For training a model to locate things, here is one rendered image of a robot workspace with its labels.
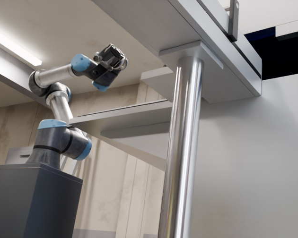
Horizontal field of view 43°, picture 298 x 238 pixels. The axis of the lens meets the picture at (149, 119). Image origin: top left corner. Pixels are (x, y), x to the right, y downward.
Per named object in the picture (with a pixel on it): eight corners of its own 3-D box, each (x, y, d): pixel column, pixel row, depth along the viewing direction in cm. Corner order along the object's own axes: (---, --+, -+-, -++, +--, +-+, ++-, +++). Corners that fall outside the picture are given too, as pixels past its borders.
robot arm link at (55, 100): (56, 158, 167) (33, 87, 204) (81, 168, 178) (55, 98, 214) (73, 140, 164) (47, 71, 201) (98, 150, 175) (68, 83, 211)
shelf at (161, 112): (291, 176, 144) (291, 172, 145) (203, 101, 93) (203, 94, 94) (182, 180, 172) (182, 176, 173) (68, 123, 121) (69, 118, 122)
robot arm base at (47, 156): (15, 167, 158) (21, 144, 161) (42, 177, 169) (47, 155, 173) (41, 166, 150) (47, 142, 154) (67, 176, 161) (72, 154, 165)
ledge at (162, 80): (222, 94, 88) (222, 86, 89) (194, 67, 79) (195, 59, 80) (170, 103, 97) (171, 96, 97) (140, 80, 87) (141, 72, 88)
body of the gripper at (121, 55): (109, 42, 155) (116, 46, 167) (94, 57, 157) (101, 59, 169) (122, 56, 155) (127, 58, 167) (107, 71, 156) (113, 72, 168)
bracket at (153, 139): (193, 167, 102) (197, 122, 106) (187, 164, 99) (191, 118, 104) (99, 173, 121) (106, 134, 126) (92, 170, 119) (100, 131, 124)
